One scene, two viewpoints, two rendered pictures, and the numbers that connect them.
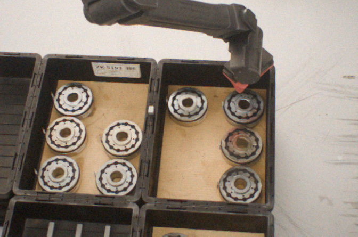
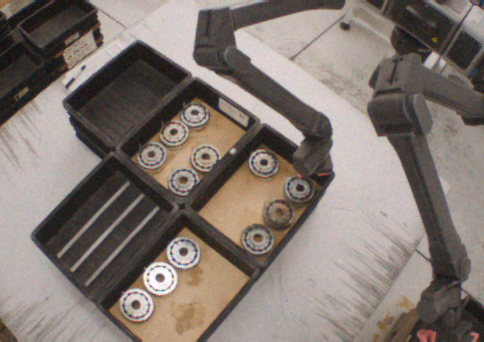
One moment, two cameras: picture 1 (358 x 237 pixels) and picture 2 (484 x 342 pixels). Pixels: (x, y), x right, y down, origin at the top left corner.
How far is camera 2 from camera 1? 0.35 m
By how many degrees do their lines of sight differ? 10
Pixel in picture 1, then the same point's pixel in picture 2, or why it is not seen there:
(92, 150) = (183, 154)
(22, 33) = not seen: hidden behind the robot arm
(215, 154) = (258, 208)
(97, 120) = (200, 137)
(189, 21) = (273, 102)
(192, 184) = (229, 217)
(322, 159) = (329, 255)
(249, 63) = (307, 160)
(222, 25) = (301, 121)
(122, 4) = (215, 57)
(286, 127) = (322, 221)
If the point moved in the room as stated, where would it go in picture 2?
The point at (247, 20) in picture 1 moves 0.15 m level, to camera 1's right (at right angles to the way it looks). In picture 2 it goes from (324, 130) to (374, 157)
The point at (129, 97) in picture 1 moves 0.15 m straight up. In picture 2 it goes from (230, 135) to (234, 110)
